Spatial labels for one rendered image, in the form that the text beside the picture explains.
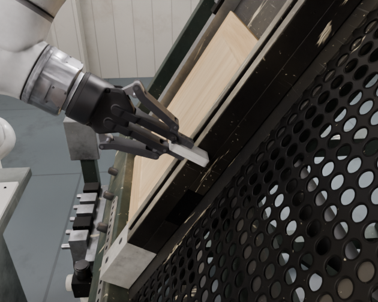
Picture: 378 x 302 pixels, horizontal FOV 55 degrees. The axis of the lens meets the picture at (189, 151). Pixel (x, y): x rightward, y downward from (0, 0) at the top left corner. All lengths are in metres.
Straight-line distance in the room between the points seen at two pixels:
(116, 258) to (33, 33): 0.46
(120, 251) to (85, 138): 0.79
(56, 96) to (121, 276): 0.44
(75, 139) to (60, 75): 0.99
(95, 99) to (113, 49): 3.99
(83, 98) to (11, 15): 0.13
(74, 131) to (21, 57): 0.97
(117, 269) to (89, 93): 0.42
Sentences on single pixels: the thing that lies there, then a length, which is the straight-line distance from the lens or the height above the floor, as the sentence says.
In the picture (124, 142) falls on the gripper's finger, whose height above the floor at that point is 1.27.
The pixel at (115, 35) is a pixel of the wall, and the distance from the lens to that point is 4.47.
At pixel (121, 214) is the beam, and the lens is 1.01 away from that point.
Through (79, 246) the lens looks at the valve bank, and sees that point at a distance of 1.18.
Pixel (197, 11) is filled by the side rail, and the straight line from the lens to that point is 1.36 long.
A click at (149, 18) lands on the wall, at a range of 4.41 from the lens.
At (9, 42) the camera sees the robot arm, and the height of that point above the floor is 1.44.
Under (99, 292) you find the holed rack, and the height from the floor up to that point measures 0.89.
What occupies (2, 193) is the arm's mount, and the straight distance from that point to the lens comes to 1.45.
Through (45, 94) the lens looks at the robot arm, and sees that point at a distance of 0.53.
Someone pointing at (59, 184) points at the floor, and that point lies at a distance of 2.76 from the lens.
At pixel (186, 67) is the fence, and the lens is 1.16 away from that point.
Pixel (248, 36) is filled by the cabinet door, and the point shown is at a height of 1.36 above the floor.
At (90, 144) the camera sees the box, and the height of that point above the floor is 0.83.
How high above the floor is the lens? 1.56
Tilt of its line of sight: 32 degrees down
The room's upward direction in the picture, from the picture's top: straight up
